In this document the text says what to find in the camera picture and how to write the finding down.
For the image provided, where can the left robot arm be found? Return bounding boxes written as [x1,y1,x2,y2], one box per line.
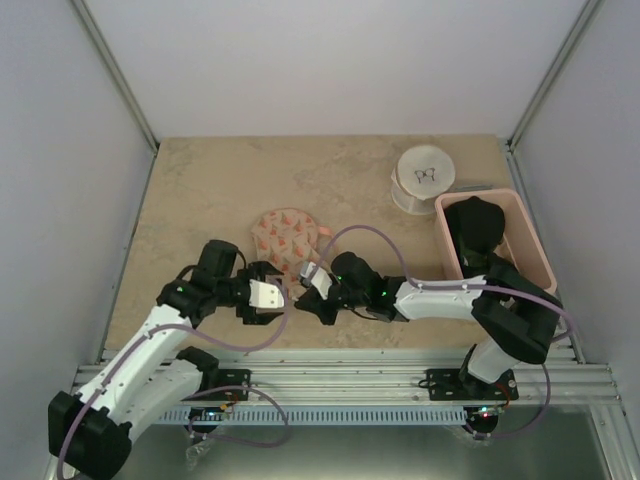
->
[48,240,286,479]

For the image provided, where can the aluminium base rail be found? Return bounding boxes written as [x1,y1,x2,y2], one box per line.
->
[69,347,621,409]

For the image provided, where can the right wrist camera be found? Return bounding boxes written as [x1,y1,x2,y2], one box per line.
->
[299,261,333,300]

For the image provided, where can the white cylindrical mesh bag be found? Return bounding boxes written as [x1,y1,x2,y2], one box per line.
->
[391,145,456,216]

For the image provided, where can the black clothes in basket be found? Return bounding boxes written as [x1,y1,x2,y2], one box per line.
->
[444,196,516,278]

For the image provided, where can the pink plastic basket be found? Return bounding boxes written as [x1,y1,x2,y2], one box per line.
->
[435,188,557,295]

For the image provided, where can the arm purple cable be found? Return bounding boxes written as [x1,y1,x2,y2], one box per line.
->
[312,224,579,444]
[54,279,291,480]

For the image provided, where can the small controller board with wires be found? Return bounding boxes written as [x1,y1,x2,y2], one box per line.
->
[188,402,235,423]

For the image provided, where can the floral mesh laundry bag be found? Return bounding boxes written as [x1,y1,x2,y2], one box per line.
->
[251,208,333,299]

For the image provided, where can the aluminium frame post right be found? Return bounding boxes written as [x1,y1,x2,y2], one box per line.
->
[504,0,606,151]

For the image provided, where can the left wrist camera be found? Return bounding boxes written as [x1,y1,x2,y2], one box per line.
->
[248,279,285,310]

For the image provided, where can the aluminium frame post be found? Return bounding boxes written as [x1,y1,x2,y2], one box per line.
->
[69,0,161,154]
[504,0,606,151]

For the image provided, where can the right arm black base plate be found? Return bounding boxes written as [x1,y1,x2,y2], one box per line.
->
[418,368,519,402]

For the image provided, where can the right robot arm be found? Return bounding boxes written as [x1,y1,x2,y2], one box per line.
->
[295,252,562,402]

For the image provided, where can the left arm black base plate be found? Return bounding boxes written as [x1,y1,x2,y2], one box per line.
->
[199,368,252,402]

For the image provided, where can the grey slotted cable duct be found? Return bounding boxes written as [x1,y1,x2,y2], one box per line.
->
[157,406,467,426]

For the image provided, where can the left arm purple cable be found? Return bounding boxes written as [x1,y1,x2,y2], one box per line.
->
[54,279,291,480]

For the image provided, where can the aluminium frame post left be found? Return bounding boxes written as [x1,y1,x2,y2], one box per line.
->
[69,0,161,154]

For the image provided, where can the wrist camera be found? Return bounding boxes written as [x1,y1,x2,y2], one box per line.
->
[248,279,285,310]
[299,261,333,300]

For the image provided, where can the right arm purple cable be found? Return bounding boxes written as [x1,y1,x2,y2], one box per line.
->
[312,224,579,444]

